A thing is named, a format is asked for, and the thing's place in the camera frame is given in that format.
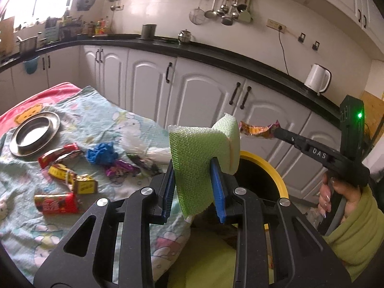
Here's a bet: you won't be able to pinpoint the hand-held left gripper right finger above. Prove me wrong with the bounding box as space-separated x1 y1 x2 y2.
210 157 352 288

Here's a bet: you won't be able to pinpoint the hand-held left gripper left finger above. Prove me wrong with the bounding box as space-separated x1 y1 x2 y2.
33 163 177 288

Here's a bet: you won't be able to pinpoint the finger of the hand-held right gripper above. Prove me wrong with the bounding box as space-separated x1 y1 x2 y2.
274 127 307 151

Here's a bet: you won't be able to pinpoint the orange snack wrapper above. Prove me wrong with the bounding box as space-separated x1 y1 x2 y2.
239 120 281 140

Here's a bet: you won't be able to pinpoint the green sponge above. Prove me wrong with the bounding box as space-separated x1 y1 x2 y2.
167 112 241 220

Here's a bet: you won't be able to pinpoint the yellow-rimmed black trash bin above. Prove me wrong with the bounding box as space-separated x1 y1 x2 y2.
234 150 290 213

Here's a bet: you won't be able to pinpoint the red snack packet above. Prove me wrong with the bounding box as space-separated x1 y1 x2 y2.
34 192 80 215

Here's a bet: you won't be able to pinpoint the person's right forearm green sleeve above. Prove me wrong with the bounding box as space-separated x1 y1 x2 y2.
323 186 384 280

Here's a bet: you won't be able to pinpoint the person's right hand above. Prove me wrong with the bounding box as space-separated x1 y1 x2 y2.
318 172 365 226

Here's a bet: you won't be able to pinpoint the plywood board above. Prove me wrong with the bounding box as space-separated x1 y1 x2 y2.
360 90 384 144

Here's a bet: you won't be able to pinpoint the knotted white plastic bag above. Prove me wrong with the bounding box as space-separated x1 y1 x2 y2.
120 135 171 164

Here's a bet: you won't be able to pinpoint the dark shiny snack wrapper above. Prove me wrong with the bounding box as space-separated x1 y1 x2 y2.
105 160 141 178

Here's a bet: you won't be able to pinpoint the white electric kettle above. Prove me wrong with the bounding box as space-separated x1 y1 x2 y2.
304 64 332 94

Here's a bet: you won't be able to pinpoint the green clothing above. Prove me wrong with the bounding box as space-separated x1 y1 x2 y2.
168 228 240 288

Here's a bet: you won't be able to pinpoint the crumpled blue plastic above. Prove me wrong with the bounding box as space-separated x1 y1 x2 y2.
86 142 120 166

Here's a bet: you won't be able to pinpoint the small yellow snack box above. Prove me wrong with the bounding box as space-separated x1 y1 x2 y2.
72 174 99 194

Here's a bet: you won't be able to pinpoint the clear plastic bag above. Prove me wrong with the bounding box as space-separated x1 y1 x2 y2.
306 207 324 234

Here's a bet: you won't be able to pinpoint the white base cabinets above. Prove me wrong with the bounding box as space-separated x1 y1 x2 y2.
0 43 348 204

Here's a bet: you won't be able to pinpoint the black countertop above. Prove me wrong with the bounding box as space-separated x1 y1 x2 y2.
0 33 342 128

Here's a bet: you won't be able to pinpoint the light blue printed blanket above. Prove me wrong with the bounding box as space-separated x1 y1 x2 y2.
0 85 192 285

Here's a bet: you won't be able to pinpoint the yellow and red snack wrapper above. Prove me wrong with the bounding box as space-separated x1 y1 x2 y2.
48 163 79 185

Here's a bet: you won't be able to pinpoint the long red snack wrapper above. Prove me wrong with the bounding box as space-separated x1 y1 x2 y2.
38 143 84 168

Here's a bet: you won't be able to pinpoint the pale green spatula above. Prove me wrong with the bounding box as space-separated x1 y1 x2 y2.
240 0 253 23

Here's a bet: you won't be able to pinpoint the steel teapot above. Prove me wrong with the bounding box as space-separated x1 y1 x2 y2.
178 29 192 45

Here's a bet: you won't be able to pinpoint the round metal plate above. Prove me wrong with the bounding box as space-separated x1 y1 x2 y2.
9 111 61 157

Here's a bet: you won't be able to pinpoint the red printed blanket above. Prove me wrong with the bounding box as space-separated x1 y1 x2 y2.
0 82 83 126

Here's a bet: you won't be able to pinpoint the mesh strainer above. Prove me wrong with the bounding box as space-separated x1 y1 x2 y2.
189 0 206 25

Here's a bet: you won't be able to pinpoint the cylindrical metal pot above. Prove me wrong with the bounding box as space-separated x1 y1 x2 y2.
141 24 157 40

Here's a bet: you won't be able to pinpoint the row of condiment bottles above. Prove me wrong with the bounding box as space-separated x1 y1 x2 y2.
60 15 110 38

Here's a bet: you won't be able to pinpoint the blue hanging basket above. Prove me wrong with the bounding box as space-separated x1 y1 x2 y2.
23 55 39 75

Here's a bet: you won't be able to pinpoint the steel stockpot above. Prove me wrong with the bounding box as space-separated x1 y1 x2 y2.
16 36 39 54

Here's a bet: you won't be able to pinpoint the wooden cutting board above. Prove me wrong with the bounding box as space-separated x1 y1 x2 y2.
0 16 15 57

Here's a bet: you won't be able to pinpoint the black power cable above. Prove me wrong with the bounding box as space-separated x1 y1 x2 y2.
277 28 290 76

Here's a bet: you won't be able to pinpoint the beige wall socket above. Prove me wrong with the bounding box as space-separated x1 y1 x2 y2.
267 18 287 33

